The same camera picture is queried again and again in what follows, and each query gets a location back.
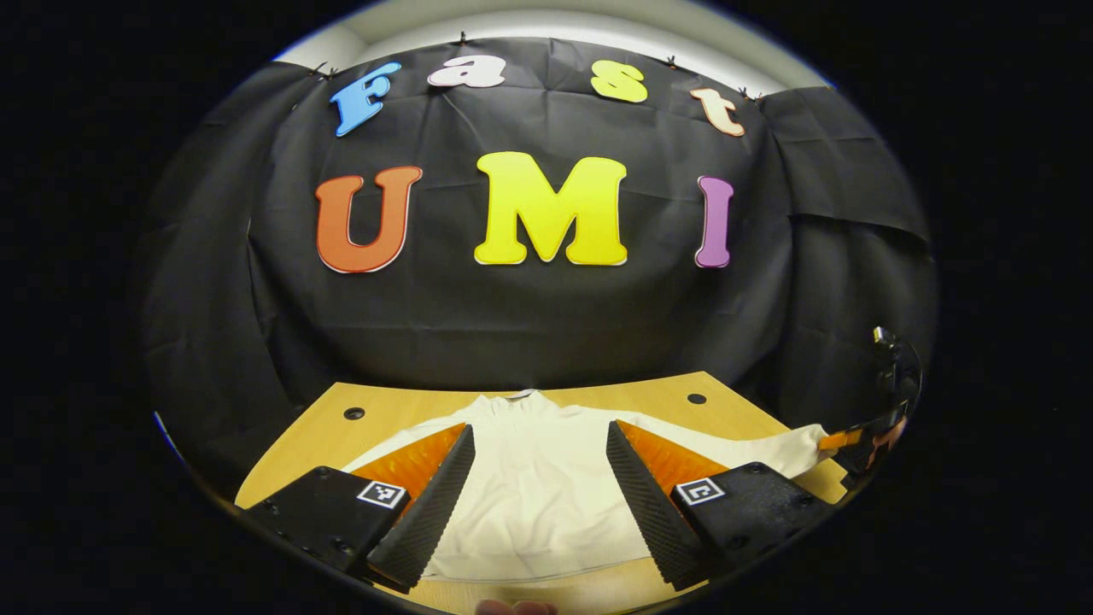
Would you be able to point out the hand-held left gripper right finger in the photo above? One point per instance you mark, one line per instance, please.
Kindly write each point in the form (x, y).
(653, 521)

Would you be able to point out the black backdrop cloth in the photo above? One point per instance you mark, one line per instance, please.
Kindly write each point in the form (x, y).
(529, 325)

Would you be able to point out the cream white sweatshirt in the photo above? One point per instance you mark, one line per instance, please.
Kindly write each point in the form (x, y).
(546, 478)

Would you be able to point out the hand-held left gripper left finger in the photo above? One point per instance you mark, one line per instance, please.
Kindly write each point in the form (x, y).
(427, 521)

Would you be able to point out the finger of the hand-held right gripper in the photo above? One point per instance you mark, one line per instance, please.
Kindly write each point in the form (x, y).
(858, 457)

